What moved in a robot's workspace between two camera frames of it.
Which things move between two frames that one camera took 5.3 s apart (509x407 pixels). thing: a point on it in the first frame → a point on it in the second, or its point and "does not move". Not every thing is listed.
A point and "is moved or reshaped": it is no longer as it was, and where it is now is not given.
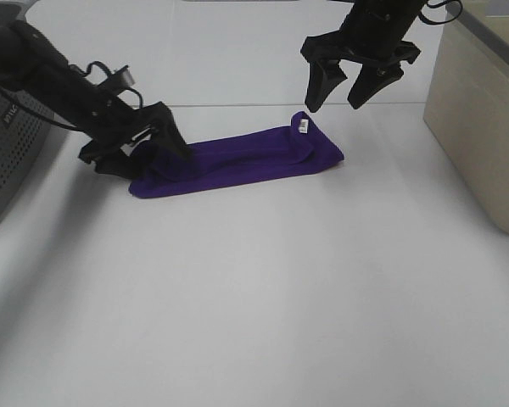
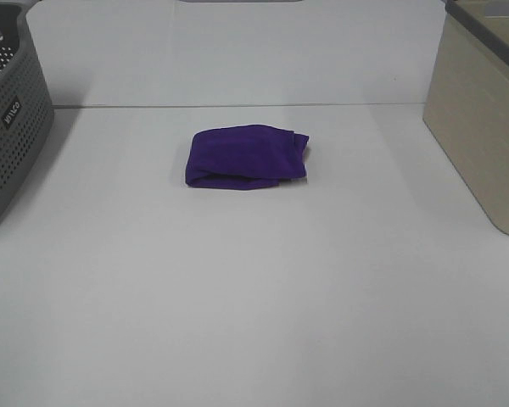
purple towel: x=235 y=159 is moved or reshaped
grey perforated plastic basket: x=16 y=139 does not move
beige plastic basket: x=475 y=107 does not move
